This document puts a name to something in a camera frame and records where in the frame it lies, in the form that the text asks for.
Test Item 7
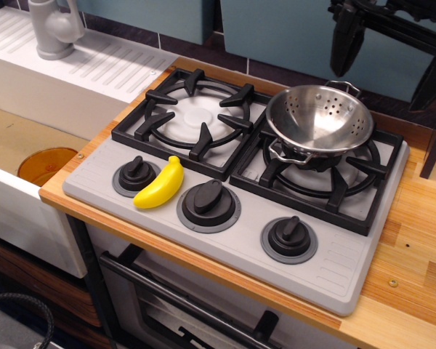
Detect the black braided cable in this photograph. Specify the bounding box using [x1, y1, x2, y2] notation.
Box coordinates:
[0, 292, 55, 349]

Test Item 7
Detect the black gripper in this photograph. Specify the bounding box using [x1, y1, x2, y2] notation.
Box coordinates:
[328, 1, 436, 111]

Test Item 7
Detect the black left stove knob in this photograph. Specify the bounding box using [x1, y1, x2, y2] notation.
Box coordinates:
[112, 156, 161, 198]

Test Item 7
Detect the black right stove knob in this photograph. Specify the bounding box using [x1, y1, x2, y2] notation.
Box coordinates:
[260, 216, 318, 265]

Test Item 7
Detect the grey toy stove top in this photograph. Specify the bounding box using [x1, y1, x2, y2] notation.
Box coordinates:
[62, 68, 410, 316]

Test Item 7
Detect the blue cabinet door left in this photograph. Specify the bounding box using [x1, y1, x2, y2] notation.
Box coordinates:
[78, 0, 215, 44]

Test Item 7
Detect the black right burner grate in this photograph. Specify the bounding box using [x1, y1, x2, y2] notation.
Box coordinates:
[230, 124, 408, 236]

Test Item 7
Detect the stainless steel colander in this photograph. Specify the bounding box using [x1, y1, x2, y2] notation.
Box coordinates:
[265, 81, 374, 165]

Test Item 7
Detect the black burner grate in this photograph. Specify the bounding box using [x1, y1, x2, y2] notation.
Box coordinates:
[112, 68, 270, 181]
[230, 124, 408, 236]

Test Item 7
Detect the grey toy faucet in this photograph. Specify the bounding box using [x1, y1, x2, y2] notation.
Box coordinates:
[28, 0, 84, 60]

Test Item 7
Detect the black middle stove knob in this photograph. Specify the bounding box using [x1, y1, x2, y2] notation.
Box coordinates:
[177, 180, 241, 234]

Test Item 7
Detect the black stove knob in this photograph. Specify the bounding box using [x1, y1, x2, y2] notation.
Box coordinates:
[112, 156, 161, 198]
[177, 180, 241, 234]
[260, 216, 318, 265]

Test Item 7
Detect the white toy sink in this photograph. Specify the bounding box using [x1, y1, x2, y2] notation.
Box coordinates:
[0, 7, 176, 278]

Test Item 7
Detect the yellow toy banana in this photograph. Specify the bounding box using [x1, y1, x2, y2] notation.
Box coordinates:
[133, 156, 184, 209]

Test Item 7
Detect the toy oven door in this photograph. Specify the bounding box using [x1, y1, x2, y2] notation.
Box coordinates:
[87, 225, 349, 348]

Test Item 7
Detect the black left burner grate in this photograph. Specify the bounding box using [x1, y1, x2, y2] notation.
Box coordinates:
[112, 68, 270, 181]

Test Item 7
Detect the orange plastic plate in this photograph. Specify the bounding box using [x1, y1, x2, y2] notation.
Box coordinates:
[17, 147, 78, 187]

